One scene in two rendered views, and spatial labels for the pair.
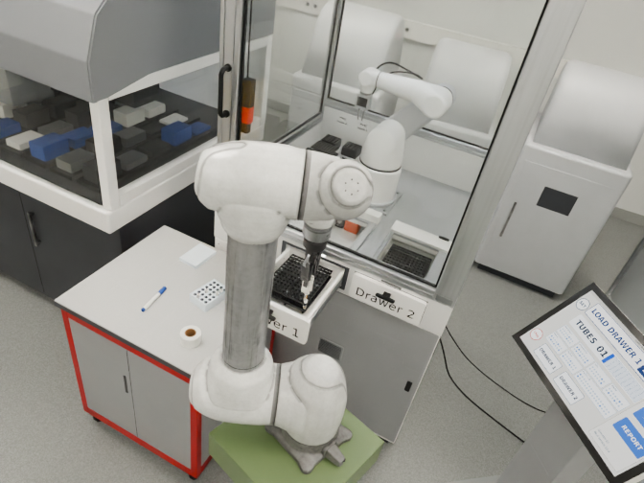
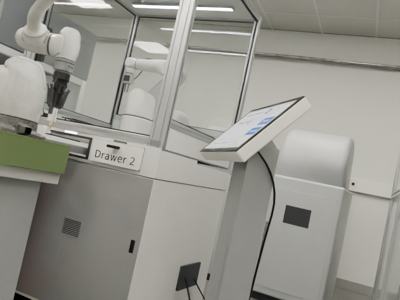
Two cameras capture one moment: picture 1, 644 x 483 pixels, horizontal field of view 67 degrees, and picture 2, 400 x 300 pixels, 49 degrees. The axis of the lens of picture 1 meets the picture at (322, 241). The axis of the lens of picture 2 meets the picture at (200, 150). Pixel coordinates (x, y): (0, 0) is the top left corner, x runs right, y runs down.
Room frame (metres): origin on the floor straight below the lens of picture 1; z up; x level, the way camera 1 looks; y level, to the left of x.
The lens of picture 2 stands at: (-0.70, -0.87, 0.86)
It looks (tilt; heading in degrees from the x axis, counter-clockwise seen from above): 3 degrees up; 5
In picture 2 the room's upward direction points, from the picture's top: 12 degrees clockwise
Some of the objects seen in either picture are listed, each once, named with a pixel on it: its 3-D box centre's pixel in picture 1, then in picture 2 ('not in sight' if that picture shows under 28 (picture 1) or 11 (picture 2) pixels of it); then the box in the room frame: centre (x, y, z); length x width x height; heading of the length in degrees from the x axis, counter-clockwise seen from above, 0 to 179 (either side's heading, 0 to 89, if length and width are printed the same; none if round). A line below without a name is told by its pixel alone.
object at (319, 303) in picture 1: (298, 283); (51, 142); (1.39, 0.06, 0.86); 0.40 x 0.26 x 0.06; 161
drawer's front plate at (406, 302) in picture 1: (386, 298); (116, 154); (1.39, -0.28, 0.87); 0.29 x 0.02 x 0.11; 71
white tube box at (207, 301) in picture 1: (210, 294); not in sight; (1.33, 0.38, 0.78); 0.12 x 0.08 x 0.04; 149
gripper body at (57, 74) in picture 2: (313, 247); (60, 81); (1.26, 0.02, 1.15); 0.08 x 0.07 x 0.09; 161
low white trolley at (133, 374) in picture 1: (180, 354); not in sight; (1.35, 0.51, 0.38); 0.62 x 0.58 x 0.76; 71
